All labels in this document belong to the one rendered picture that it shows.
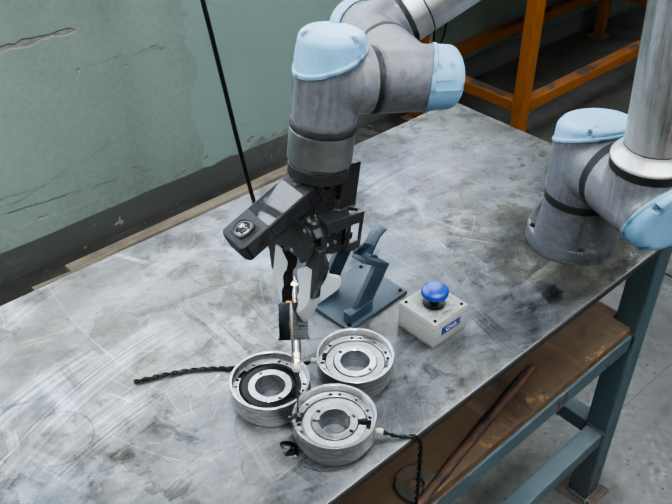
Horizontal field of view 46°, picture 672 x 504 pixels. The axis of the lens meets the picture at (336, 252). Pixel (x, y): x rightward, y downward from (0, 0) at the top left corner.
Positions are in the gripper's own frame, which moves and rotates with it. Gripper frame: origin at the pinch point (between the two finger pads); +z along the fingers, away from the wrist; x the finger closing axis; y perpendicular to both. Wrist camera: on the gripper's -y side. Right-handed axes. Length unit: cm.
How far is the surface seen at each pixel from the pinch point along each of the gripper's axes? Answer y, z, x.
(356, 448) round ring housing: -2.1, 9.9, -16.2
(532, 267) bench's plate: 45.8, 7.0, -6.0
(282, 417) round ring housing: -5.1, 11.4, -5.9
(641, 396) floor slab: 123, 77, -5
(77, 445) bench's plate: -25.6, 16.6, 9.1
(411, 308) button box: 19.6, 5.9, -3.6
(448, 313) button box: 22.7, 5.5, -7.8
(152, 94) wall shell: 70, 40, 157
